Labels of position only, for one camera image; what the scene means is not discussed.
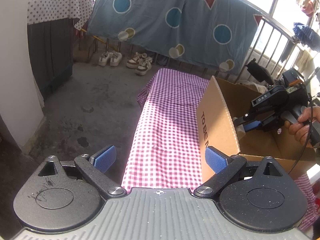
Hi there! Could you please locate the white charger plug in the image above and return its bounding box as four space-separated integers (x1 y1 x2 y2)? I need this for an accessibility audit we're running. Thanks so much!
232 117 246 141

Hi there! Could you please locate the person right hand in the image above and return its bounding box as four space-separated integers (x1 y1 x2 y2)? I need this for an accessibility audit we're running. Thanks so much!
284 106 320 148

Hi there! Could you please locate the brown cardboard box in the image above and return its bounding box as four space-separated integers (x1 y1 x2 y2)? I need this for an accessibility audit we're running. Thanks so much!
196 76 317 181

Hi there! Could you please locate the black seat cushion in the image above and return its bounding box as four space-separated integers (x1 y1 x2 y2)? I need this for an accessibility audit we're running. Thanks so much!
246 58 274 85

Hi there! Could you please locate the purple checkered tablecloth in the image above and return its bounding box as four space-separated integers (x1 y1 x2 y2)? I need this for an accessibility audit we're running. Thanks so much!
122 68 319 230

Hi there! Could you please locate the brown white sneaker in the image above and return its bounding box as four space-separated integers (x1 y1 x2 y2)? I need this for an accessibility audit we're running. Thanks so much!
126 52 147 69
135 57 152 76

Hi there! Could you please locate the white sneaker pair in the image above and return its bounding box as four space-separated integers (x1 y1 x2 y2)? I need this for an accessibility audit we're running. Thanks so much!
98 52 112 67
110 51 123 67

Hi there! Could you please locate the blue patterned bedsheet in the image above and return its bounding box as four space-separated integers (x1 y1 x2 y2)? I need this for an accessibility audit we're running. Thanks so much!
87 0 262 75

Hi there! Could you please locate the dark cabinet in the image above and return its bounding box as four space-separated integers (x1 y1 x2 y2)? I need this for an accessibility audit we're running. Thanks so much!
27 18 73 100

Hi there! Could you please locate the polka dot cloth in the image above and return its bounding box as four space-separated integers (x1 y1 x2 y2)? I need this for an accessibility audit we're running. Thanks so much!
27 0 93 30

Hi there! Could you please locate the black cable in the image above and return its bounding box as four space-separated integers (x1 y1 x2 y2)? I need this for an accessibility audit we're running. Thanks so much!
287 100 315 174

